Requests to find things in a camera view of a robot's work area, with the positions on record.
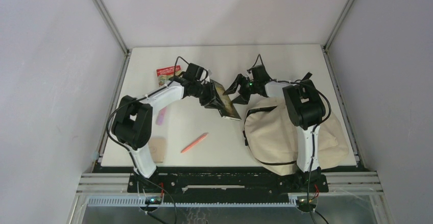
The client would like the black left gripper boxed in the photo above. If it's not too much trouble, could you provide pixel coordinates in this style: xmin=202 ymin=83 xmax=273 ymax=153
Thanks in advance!
xmin=193 ymin=81 xmax=225 ymax=110

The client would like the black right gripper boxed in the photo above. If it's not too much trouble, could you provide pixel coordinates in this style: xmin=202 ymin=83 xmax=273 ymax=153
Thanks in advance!
xmin=223 ymin=73 xmax=258 ymax=105

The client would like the green yellow book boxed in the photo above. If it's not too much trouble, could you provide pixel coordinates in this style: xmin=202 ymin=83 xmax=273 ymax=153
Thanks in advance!
xmin=212 ymin=80 xmax=241 ymax=121

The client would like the red comic book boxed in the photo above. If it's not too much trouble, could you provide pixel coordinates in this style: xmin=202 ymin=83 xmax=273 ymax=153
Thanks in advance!
xmin=156 ymin=65 xmax=182 ymax=86

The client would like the cream canvas student bag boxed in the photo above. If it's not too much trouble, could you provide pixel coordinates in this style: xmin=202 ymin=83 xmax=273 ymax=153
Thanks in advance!
xmin=243 ymin=97 xmax=349 ymax=176

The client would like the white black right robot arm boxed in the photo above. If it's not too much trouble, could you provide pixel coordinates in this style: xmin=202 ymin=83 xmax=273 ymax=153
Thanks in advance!
xmin=224 ymin=64 xmax=331 ymax=191

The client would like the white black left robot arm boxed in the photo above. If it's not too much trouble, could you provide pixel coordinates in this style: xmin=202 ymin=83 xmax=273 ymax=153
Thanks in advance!
xmin=106 ymin=63 xmax=224 ymax=192

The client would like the orange pen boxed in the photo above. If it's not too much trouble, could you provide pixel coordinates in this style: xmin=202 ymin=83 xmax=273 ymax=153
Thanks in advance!
xmin=181 ymin=132 xmax=209 ymax=154

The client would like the pink highlighter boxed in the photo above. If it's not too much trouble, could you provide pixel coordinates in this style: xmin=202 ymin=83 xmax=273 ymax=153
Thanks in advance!
xmin=156 ymin=107 xmax=167 ymax=126

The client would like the tan small wallet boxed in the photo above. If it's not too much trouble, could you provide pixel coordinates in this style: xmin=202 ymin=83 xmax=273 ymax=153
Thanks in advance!
xmin=148 ymin=137 xmax=167 ymax=164

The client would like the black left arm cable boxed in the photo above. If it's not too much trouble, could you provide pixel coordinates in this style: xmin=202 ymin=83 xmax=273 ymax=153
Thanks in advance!
xmin=105 ymin=56 xmax=190 ymax=224

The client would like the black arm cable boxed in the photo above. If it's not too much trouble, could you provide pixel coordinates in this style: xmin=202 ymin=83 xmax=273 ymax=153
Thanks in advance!
xmin=105 ymin=56 xmax=190 ymax=224
xmin=247 ymin=54 xmax=332 ymax=224

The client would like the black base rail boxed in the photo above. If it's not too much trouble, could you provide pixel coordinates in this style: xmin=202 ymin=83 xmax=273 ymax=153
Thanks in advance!
xmin=93 ymin=164 xmax=368 ymax=205

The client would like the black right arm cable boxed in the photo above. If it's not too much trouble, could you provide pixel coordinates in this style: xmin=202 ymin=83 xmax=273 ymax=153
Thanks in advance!
xmin=247 ymin=54 xmax=332 ymax=224

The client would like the aluminium frame left post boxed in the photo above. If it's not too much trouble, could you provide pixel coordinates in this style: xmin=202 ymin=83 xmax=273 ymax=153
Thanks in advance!
xmin=92 ymin=0 xmax=129 ymax=56

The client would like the aluminium frame post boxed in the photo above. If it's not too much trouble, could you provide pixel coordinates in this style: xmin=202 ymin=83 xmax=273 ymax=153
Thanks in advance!
xmin=323 ymin=0 xmax=355 ymax=53
xmin=92 ymin=0 xmax=129 ymax=56

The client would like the aluminium frame right post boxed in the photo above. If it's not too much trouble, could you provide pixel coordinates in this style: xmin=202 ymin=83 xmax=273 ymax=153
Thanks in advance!
xmin=323 ymin=0 xmax=355 ymax=53

